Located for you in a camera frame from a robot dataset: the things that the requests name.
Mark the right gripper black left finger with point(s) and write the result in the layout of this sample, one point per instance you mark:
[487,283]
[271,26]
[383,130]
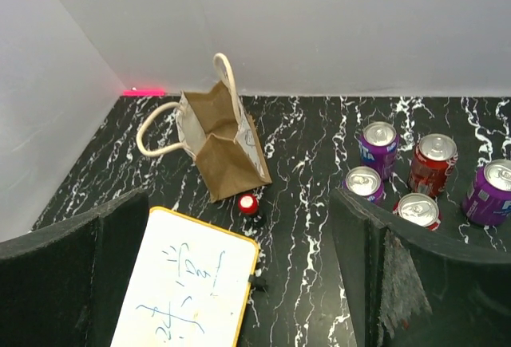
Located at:
[64,284]

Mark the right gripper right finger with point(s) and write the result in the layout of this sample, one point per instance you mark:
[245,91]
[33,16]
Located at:
[409,286]

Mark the white dry-erase board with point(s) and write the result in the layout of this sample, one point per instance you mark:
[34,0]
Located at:
[189,286]

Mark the brown canvas bag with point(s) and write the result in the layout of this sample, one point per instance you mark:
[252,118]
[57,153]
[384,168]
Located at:
[215,130]

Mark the black board clip upper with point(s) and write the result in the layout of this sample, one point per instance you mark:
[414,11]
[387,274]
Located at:
[257,283]

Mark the red can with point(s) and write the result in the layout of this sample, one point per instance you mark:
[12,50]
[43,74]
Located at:
[434,160]

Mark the pink tape strip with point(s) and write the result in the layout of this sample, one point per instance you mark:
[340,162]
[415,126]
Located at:
[143,93]

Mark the purple fanta can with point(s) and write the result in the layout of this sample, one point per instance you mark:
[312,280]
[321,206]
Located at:
[378,148]

